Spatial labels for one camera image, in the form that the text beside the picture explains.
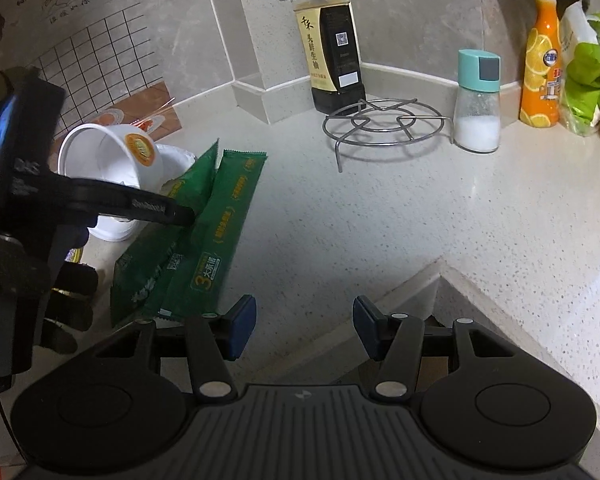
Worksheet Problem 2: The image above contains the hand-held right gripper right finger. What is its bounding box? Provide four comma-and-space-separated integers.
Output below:
352, 295, 518, 402

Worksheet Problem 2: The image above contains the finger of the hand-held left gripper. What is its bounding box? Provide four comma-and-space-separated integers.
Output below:
55, 175, 197, 227

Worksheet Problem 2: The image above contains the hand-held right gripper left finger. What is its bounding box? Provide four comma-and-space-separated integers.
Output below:
95, 295, 258, 401

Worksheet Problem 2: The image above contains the white paper bowl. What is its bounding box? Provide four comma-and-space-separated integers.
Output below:
57, 122, 199, 244

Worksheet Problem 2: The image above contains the green snack packet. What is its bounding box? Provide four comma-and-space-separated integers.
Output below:
110, 142, 219, 329
159, 148, 269, 322

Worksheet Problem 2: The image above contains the person's left hand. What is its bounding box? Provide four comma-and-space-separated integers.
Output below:
0, 233, 99, 357

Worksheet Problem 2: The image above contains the metal steamer rack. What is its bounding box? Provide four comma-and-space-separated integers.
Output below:
322, 98, 454, 174

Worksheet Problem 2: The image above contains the teal lid salt shaker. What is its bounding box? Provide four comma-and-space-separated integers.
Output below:
452, 49, 502, 154

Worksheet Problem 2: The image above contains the soy sauce bottle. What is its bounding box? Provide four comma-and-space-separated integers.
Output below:
291, 0, 367, 115

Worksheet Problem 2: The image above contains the orange detergent bottle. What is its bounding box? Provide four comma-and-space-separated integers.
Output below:
518, 0, 564, 129

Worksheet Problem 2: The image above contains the green white plastic bag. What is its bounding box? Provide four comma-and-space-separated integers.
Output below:
559, 0, 600, 137

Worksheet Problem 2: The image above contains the black cable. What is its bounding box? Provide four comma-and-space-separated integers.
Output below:
0, 374, 28, 463

